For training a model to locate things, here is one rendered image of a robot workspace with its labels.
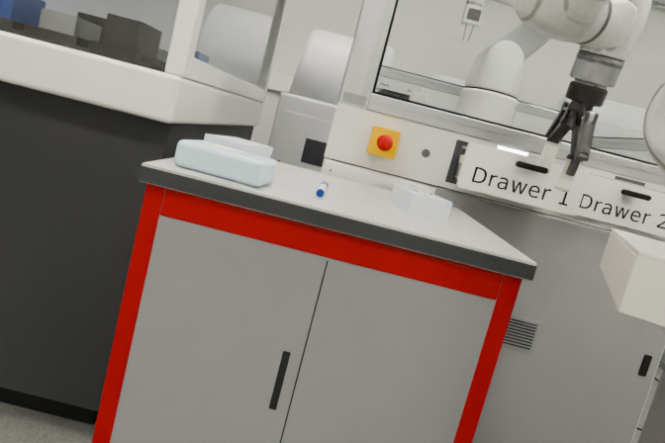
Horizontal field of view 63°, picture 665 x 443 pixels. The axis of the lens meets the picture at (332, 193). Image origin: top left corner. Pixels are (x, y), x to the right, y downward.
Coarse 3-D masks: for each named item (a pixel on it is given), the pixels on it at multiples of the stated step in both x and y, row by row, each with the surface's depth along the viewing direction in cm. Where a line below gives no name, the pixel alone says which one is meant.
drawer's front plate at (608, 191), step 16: (592, 176) 138; (592, 192) 139; (608, 192) 138; (640, 192) 138; (656, 192) 138; (592, 208) 139; (624, 208) 139; (640, 208) 139; (656, 208) 139; (624, 224) 139; (640, 224) 139; (656, 224) 139
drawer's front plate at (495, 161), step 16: (480, 144) 126; (464, 160) 126; (480, 160) 126; (496, 160) 126; (512, 160) 126; (528, 160) 126; (464, 176) 127; (480, 176) 126; (512, 176) 126; (528, 176) 126; (544, 176) 126; (576, 176) 126; (480, 192) 127; (496, 192) 127; (512, 192) 127; (560, 192) 126; (576, 192) 126; (544, 208) 127; (560, 208) 127; (576, 208) 127
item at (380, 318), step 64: (192, 192) 82; (256, 192) 82; (384, 192) 130; (192, 256) 84; (256, 256) 84; (320, 256) 84; (384, 256) 83; (448, 256) 82; (512, 256) 82; (128, 320) 86; (192, 320) 86; (256, 320) 85; (320, 320) 85; (384, 320) 85; (448, 320) 85; (128, 384) 87; (192, 384) 87; (256, 384) 87; (320, 384) 86; (384, 384) 86; (448, 384) 86
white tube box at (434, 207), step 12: (396, 192) 112; (408, 192) 106; (420, 192) 113; (396, 204) 111; (408, 204) 104; (420, 204) 103; (432, 204) 104; (444, 204) 104; (432, 216) 104; (444, 216) 105
